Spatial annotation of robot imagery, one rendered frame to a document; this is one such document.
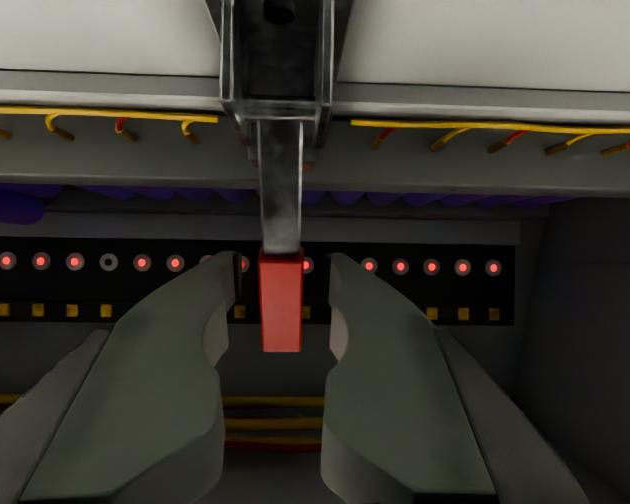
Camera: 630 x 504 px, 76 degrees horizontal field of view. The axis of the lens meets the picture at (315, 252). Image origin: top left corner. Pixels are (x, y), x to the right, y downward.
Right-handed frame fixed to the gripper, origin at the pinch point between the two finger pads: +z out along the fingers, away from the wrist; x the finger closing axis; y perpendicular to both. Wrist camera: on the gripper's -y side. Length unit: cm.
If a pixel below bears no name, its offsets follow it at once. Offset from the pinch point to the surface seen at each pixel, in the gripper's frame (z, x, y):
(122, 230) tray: 11.4, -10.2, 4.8
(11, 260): 10.9, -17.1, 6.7
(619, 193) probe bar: 2.7, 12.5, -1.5
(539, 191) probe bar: 2.7, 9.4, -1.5
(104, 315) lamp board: 9.0, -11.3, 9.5
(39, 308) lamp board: 9.2, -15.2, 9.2
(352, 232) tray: 11.5, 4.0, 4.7
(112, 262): 10.8, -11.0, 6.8
